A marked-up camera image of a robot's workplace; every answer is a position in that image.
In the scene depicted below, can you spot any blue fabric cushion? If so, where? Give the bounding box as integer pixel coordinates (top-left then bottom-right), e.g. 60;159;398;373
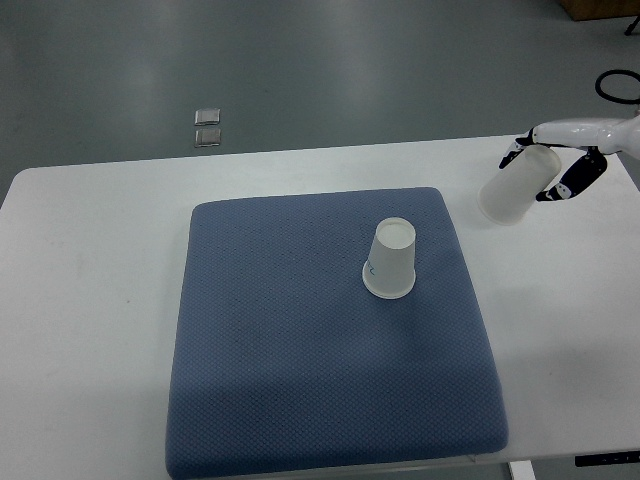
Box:
165;187;508;479

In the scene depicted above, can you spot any black desk control panel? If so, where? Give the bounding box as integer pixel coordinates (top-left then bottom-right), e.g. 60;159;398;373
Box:
574;450;640;468

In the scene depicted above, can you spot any white paper cup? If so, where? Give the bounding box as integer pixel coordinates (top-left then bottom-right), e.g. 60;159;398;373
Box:
362;217;416;300
477;145;561;225

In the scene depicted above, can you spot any brown wooden box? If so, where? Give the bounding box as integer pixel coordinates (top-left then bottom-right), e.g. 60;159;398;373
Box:
559;0;639;21

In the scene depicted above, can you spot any upper metal floor plate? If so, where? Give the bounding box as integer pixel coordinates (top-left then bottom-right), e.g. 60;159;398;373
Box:
194;108;221;126

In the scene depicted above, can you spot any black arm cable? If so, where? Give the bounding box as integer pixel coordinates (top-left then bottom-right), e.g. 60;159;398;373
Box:
594;68;640;106

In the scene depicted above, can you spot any black thumb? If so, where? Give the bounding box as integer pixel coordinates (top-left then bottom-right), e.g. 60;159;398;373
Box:
499;130;534;169

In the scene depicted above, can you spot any metal floor plate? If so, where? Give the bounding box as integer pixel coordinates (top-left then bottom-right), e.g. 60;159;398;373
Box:
194;128;222;148
194;108;221;126

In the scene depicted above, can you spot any white paper cup on cushion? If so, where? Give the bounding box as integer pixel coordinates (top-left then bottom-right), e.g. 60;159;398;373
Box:
362;217;416;300

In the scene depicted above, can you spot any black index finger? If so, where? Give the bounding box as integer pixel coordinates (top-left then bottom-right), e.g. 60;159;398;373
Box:
535;147;608;202

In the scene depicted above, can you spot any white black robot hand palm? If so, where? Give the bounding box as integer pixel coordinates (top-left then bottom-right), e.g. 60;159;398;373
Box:
532;117;639;155

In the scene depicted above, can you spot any black tripod leg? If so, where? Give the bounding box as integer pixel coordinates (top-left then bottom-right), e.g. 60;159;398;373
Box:
624;16;640;36

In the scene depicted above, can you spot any white table leg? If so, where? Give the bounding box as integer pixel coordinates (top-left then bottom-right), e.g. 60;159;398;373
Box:
508;461;536;480

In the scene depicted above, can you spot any lower metal floor plate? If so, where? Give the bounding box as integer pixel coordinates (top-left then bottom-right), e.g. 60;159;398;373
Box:
194;128;222;148

